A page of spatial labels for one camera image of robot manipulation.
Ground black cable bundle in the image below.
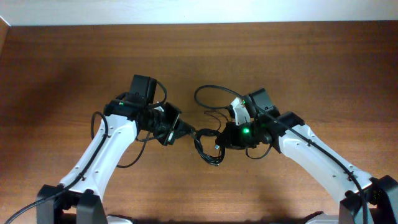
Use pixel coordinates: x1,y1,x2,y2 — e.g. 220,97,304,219
189,110,231,167

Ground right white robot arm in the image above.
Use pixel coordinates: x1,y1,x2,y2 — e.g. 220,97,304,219
216,89,397,223

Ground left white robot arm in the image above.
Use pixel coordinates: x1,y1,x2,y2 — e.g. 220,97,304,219
36,75,195,223

